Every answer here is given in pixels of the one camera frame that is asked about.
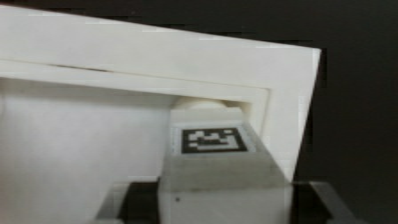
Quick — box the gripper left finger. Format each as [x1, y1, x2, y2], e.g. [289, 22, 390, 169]
[93, 181, 159, 224]

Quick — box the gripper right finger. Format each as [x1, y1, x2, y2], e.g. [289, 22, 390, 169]
[289, 181, 369, 224]

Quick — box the white U-shaped fence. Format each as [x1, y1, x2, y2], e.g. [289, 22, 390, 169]
[0, 3, 319, 175]

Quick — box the white square tabletop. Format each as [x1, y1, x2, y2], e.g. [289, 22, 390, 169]
[0, 77, 253, 224]

